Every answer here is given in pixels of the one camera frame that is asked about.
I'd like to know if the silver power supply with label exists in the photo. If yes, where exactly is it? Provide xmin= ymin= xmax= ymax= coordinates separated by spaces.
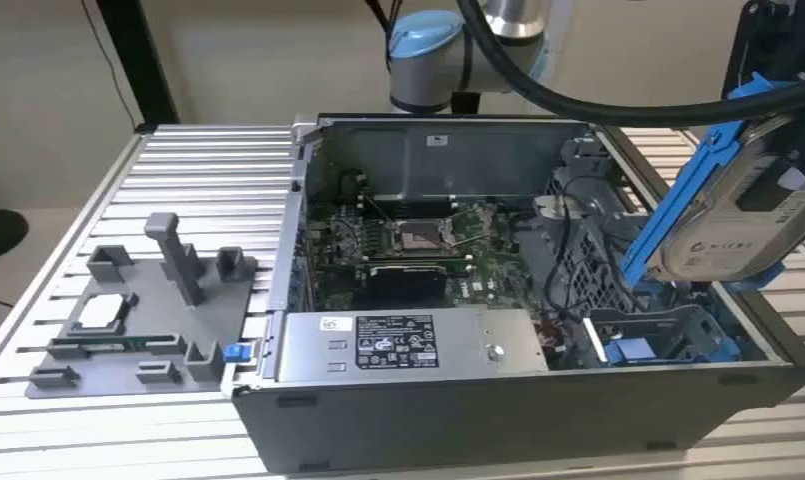
xmin=267 ymin=308 xmax=550 ymax=381

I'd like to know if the silver disk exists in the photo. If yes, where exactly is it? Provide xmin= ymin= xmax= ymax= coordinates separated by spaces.
xmin=618 ymin=72 xmax=805 ymax=294

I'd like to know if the green motherboard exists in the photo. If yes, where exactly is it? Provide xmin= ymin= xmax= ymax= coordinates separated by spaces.
xmin=304 ymin=199 xmax=557 ymax=311

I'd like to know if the thick black hose cable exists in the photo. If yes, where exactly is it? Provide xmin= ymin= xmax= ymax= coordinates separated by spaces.
xmin=455 ymin=0 xmax=805 ymax=129

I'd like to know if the grey parts rack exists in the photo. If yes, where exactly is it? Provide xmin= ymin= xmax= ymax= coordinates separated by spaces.
xmin=24 ymin=212 xmax=260 ymax=401

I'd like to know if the CPU socket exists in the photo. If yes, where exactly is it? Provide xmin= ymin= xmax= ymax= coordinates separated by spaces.
xmin=391 ymin=217 xmax=456 ymax=251

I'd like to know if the grey metal disk bay cage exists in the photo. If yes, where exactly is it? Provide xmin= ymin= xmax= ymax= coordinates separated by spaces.
xmin=514 ymin=164 xmax=730 ymax=371

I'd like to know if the black metal frame post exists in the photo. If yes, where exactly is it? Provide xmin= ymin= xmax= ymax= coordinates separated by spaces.
xmin=98 ymin=0 xmax=180 ymax=126

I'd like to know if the blue flat data wire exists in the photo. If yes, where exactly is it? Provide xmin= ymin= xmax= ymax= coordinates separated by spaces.
xmin=605 ymin=339 xmax=650 ymax=362

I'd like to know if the black power wire bundle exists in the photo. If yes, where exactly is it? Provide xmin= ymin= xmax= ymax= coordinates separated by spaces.
xmin=539 ymin=192 xmax=594 ymax=324

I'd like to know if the silver CPU chip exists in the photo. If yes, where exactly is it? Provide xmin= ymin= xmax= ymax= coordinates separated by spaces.
xmin=84 ymin=295 xmax=123 ymax=329

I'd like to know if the open black PC case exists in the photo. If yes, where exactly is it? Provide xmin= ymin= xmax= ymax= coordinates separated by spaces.
xmin=220 ymin=112 xmax=805 ymax=474

